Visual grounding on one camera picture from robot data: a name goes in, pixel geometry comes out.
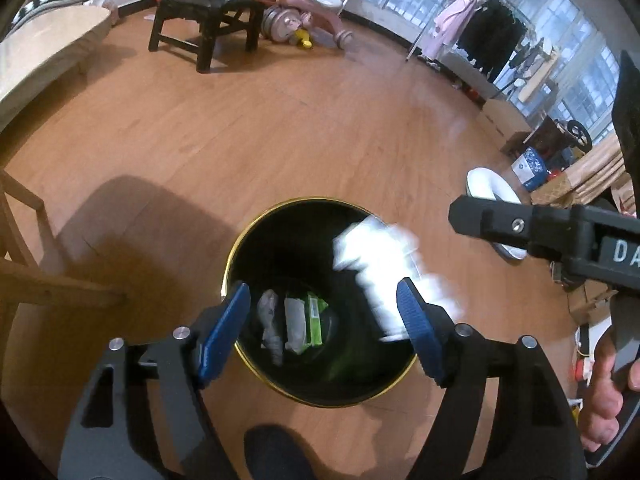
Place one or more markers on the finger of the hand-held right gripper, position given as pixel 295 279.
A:
pixel 500 220
pixel 630 120

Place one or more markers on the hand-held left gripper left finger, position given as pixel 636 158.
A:
pixel 225 330

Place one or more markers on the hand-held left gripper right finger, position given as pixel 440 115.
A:
pixel 417 332

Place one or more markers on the white tissue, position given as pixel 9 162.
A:
pixel 385 255

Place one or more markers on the black bin with gold rim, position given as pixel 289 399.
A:
pixel 300 240

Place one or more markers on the person's right hand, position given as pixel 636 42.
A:
pixel 602 400

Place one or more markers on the white plate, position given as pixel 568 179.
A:
pixel 482 182

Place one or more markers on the crumpled white wrapper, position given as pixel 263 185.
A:
pixel 269 325

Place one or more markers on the blue printed box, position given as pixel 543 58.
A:
pixel 531 167

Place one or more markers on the beige curtain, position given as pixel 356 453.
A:
pixel 590 170

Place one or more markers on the white wipe packet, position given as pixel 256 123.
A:
pixel 295 325

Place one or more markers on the green packet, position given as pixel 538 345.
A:
pixel 316 320

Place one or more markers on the cardboard box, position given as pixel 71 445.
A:
pixel 502 115

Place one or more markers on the black hanging coats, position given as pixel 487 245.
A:
pixel 492 35

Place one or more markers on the pink hanging coat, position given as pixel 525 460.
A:
pixel 457 20

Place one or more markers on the metal clothes rack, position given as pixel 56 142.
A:
pixel 420 35

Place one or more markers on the yellow toy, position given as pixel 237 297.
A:
pixel 303 39

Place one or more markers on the pink toy tricycle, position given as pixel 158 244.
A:
pixel 300 10

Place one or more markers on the black wooden chair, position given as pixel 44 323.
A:
pixel 205 10

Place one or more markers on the light wooden chair frame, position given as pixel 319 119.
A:
pixel 30 280

